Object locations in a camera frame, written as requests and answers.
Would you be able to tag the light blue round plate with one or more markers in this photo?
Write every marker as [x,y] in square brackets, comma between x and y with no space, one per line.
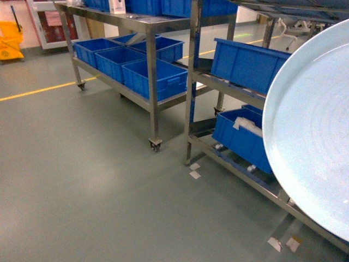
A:
[305,128]

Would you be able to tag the steel flow rack shelf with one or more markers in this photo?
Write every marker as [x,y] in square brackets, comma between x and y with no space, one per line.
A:
[328,12]

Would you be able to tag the blue crate rack bottom layer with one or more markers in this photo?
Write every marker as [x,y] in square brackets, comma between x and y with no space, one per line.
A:
[240,140]

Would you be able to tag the blue crate rack layer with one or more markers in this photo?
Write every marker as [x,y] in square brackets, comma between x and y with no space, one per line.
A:
[249,66]
[240,140]

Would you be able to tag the blue crate on cart front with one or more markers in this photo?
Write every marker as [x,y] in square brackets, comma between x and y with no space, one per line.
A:
[171,79]

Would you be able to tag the blue crate on cart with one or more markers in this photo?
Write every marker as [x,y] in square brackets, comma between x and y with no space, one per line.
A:
[171,79]
[110,62]
[169,50]
[86,50]

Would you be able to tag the blue crate on cart rear right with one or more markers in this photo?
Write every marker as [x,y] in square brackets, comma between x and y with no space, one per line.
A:
[169,50]

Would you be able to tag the blue crate on cart middle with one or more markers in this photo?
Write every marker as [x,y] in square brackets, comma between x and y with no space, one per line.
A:
[110,62]

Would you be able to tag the steel cart with wheels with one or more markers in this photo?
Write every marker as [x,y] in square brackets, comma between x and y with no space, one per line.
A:
[150,26]

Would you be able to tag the blue crate on cart back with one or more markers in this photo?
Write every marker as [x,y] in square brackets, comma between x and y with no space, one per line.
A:
[86,50]

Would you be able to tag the yellow mop bucket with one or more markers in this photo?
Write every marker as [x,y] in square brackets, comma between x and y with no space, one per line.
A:
[11,38]

